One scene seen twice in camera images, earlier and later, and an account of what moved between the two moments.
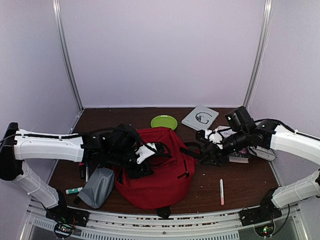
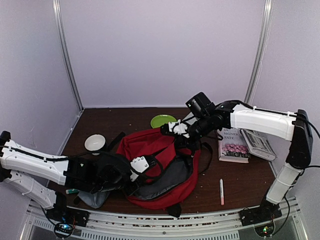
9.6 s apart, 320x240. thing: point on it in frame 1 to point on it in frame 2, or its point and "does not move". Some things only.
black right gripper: [215, 156] to [181, 143]
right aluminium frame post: [266, 30] does not move
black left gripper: [140, 171] to [139, 179]
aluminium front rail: [218, 226] does not move
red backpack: [174, 163] does not move
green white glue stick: [73, 190] does not move
